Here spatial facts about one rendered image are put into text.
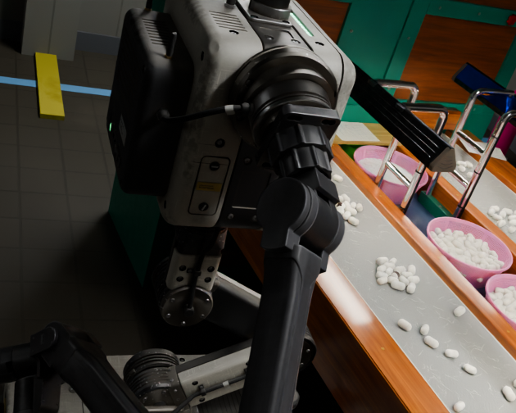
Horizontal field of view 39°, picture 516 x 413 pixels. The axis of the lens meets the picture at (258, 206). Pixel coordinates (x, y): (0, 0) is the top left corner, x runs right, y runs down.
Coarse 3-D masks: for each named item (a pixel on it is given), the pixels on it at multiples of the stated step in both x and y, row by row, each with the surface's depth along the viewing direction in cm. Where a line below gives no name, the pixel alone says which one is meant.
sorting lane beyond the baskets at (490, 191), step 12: (456, 144) 288; (456, 156) 279; (468, 156) 282; (456, 168) 269; (456, 180) 259; (468, 180) 262; (480, 180) 265; (492, 180) 268; (480, 192) 257; (492, 192) 259; (504, 192) 262; (480, 204) 248; (492, 204) 251; (504, 204) 253; (504, 228) 238
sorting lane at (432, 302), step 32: (352, 192) 230; (384, 224) 219; (352, 256) 198; (384, 256) 203; (416, 256) 207; (384, 288) 189; (416, 288) 193; (448, 288) 198; (384, 320) 178; (416, 320) 181; (448, 320) 185; (416, 352) 171; (480, 352) 177; (448, 384) 164; (480, 384) 167; (512, 384) 170
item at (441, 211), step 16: (512, 96) 236; (464, 112) 233; (512, 112) 219; (496, 128) 221; (480, 160) 227; (432, 176) 247; (480, 176) 229; (432, 192) 248; (464, 192) 233; (432, 208) 246; (464, 208) 235
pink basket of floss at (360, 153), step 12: (360, 156) 255; (372, 156) 259; (384, 156) 260; (396, 156) 260; (360, 168) 243; (408, 168) 258; (384, 180) 237; (420, 180) 251; (384, 192) 241; (396, 192) 240; (396, 204) 246
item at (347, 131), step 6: (342, 126) 263; (348, 126) 264; (354, 126) 266; (360, 126) 267; (342, 132) 258; (348, 132) 260; (354, 132) 261; (360, 132) 263; (366, 132) 264; (342, 138) 254; (348, 138) 255; (354, 138) 256; (360, 138) 258; (366, 138) 259; (372, 138) 261
